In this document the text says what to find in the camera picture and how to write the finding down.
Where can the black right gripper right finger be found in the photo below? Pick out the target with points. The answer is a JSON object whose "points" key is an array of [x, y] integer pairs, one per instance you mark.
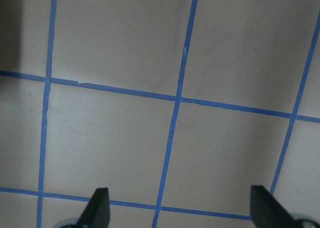
{"points": [[267, 212]]}

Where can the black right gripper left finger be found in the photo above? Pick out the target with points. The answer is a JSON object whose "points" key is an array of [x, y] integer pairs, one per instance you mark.
{"points": [[97, 212]]}

